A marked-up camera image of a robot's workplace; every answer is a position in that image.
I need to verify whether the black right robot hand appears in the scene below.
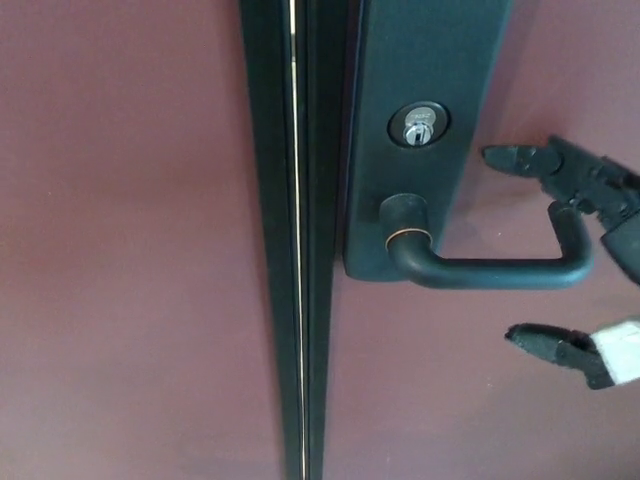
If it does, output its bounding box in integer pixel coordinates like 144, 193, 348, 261
481, 134, 640, 392

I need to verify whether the dark lever door handle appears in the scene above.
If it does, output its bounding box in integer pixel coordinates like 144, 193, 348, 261
379, 193, 597, 292

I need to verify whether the black door edge strip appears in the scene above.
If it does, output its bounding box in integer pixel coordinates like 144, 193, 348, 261
238, 0, 304, 480
291, 0, 362, 480

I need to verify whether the maroon door leaf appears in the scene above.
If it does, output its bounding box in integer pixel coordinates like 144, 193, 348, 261
319, 0, 640, 480
0, 0, 289, 480

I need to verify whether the silver lock cylinder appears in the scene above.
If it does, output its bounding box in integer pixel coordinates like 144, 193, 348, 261
386, 100, 451, 150

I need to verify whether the dark handle backplate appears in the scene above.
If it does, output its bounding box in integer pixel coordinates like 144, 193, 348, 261
341, 0, 516, 283

